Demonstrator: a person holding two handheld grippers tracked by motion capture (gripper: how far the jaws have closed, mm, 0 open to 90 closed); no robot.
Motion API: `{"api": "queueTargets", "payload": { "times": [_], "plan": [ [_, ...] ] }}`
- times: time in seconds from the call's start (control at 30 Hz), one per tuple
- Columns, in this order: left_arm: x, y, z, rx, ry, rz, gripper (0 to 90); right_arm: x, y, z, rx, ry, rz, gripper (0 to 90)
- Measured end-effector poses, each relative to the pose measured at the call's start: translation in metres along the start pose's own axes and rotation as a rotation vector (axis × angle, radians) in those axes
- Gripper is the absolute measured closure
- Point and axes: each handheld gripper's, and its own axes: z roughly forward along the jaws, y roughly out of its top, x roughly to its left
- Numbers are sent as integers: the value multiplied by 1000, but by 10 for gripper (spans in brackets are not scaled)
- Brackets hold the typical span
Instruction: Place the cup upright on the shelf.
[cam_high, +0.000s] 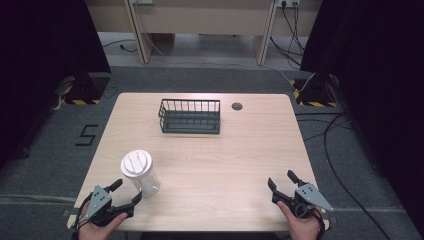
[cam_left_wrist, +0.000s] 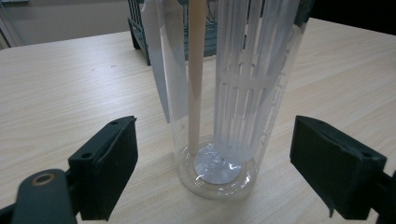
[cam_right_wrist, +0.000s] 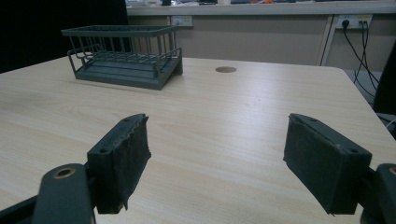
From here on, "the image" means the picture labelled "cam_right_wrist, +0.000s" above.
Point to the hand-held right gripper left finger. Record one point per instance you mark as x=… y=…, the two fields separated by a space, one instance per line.
x=118 y=161

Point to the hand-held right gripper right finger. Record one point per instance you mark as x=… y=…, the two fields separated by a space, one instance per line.
x=323 y=165

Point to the black office chair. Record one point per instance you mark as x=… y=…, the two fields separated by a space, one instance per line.
x=386 y=84

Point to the grey counter shelf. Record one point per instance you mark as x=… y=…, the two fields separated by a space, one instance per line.
x=261 y=7

